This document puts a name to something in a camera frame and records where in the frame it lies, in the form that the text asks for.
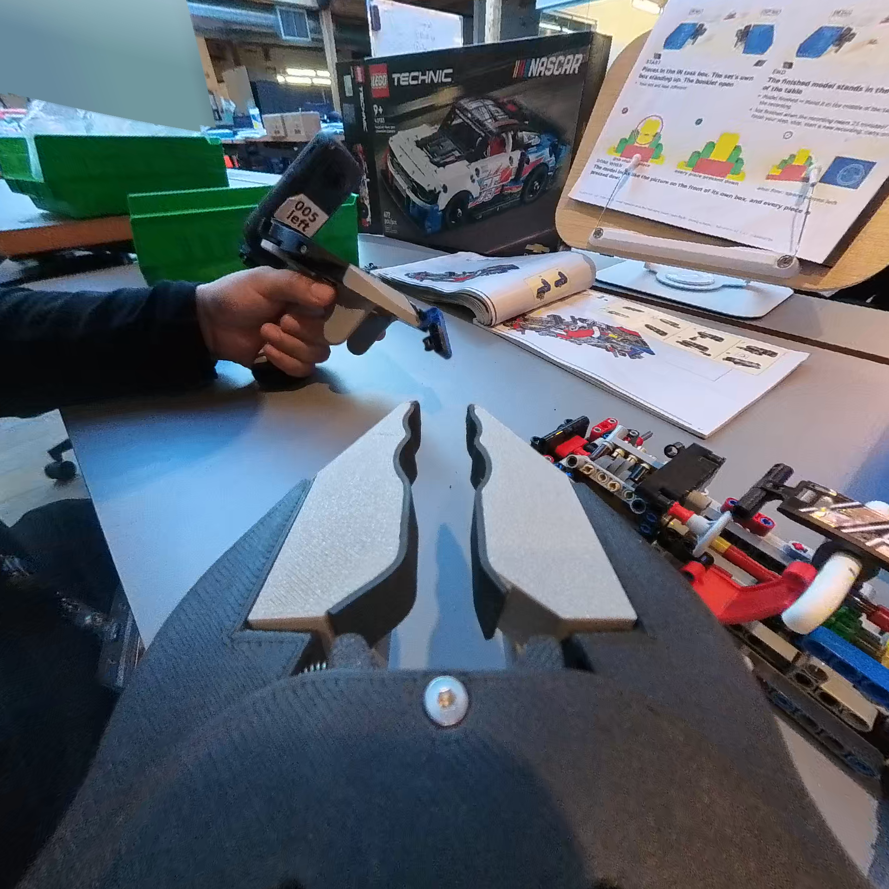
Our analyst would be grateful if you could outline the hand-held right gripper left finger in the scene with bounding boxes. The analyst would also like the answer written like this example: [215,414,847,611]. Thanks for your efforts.
[246,401,423,648]

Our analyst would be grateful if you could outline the toy car set box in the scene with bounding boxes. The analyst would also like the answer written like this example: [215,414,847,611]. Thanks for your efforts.
[335,31,614,258]

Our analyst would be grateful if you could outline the white stand base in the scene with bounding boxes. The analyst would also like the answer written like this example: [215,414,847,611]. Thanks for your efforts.
[594,260,796,320]

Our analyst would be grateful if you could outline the wooden table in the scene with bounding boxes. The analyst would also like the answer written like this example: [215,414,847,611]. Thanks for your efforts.
[0,214,134,259]

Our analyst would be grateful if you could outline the whiteboard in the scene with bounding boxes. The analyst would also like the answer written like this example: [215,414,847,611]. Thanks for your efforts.
[368,0,465,58]

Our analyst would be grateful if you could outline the printed instruction sheet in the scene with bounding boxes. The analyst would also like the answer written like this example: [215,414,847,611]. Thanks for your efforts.
[568,0,889,266]

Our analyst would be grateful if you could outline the green plastic bin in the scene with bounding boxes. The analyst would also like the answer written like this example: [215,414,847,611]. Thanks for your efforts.
[0,132,230,219]
[128,184,360,287]

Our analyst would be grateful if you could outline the clear plastic bag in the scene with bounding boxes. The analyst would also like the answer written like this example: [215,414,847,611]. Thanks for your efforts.
[0,97,206,138]

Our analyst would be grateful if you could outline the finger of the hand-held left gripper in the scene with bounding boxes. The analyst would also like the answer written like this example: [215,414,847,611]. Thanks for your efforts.
[339,264,426,330]

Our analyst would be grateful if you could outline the person's left hand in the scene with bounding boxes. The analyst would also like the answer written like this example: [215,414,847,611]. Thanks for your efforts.
[194,266,341,381]

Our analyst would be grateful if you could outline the open building instruction booklet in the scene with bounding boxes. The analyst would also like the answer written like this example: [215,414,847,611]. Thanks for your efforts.
[371,250,811,440]

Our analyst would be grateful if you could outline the partly built toy car chassis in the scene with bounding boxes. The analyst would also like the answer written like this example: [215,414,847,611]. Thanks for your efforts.
[530,415,889,800]

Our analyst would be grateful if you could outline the blue L-shaped toy beam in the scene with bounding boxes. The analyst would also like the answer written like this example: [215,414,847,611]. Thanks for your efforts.
[415,307,454,361]

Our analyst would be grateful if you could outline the wooden document stand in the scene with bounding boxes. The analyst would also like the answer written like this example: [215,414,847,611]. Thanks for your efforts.
[554,0,889,294]

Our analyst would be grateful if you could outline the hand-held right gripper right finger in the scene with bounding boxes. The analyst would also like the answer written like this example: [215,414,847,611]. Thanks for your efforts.
[465,404,640,662]

